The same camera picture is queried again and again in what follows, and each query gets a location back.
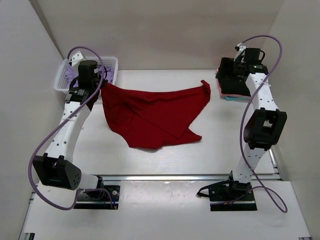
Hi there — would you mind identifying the white plastic laundry basket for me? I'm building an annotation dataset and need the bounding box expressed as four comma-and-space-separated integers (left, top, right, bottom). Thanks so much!
54, 56, 119, 94

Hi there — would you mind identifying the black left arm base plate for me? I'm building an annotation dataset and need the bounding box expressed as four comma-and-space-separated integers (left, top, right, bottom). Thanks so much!
74, 184, 121, 210

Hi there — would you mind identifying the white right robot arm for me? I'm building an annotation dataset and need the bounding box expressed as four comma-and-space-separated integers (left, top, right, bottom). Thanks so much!
224, 46, 287, 200

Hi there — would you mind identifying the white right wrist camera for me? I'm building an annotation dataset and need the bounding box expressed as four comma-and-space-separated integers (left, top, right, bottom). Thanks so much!
233, 42, 247, 62

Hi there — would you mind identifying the folded teal t shirt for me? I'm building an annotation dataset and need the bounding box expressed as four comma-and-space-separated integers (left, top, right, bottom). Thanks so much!
225, 96, 250, 102

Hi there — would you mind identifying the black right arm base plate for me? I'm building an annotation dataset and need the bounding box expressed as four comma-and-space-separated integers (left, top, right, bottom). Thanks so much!
196, 180, 258, 212

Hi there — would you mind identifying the aluminium mounting rail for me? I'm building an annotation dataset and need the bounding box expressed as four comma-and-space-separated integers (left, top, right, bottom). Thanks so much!
101, 149, 283, 182

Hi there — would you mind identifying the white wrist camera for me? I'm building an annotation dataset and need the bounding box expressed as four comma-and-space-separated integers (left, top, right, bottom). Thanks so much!
233, 42, 247, 62
70, 51, 86, 69

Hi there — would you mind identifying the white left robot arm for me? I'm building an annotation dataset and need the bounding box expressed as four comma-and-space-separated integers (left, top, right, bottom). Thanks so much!
33, 60, 105, 199

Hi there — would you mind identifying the lilac t shirt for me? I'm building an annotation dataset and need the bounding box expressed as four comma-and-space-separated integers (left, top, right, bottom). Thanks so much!
65, 65, 115, 88

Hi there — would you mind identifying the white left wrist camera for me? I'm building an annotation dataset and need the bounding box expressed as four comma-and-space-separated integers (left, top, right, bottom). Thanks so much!
70, 51, 86, 69

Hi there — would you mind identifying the red t shirt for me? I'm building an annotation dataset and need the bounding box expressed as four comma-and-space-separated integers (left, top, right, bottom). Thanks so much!
101, 80, 211, 150

